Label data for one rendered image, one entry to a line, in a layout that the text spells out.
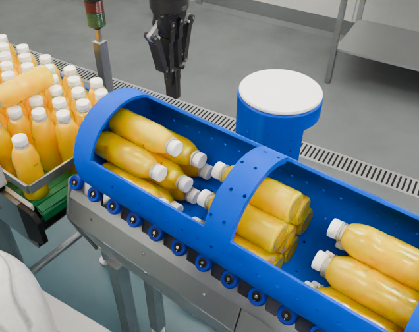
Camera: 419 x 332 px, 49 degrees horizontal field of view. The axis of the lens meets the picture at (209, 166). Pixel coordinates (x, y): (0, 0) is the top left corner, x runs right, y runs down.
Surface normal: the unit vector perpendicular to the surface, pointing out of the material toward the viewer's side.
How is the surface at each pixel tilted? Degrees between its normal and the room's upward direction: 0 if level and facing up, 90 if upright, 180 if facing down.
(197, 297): 70
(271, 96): 0
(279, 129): 90
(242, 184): 28
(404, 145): 0
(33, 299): 75
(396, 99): 0
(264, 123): 90
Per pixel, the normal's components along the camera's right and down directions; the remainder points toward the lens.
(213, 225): -0.55, 0.18
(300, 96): 0.01, -0.76
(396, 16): -0.51, 0.56
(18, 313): 0.88, -0.04
